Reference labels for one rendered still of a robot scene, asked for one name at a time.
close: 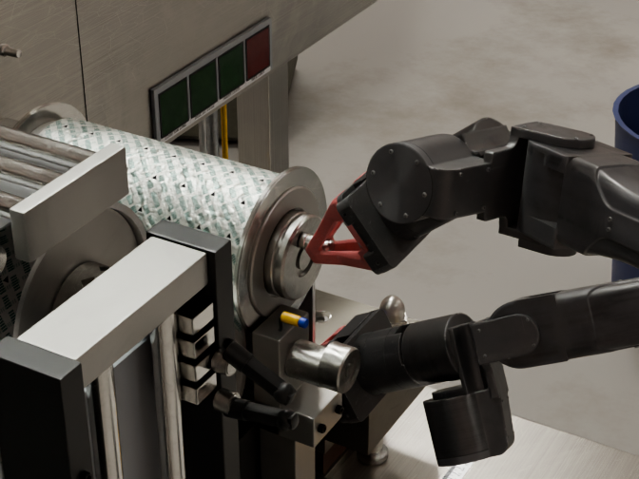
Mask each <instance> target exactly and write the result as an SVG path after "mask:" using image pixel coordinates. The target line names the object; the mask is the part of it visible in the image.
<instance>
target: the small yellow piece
mask: <svg viewBox="0 0 639 479"><path fill-rule="evenodd" d="M283 322H284V323H288V324H291V325H294V326H297V327H301V328H304V329H305V328H307V326H308V324H309V320H308V318H305V317H301V316H298V315H295V314H291V313H288V312H283V313H282V314H281V316H280V317H279V329H278V331H280V332H281V331H282V323H283Z"/></svg>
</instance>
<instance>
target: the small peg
mask: <svg viewBox="0 0 639 479"><path fill-rule="evenodd" d="M313 236H314V235H311V234H309V233H305V232H304V233H303V234H302V235H301V236H300V242H299V247H300V249H304V250H305V248H306V247H307V245H308V243H309V242H310V240H311V238H313ZM322 249H323V250H324V251H334V250H335V243H334V241H333V240H331V239H326V241H325V243H324V244H323V245H322Z"/></svg>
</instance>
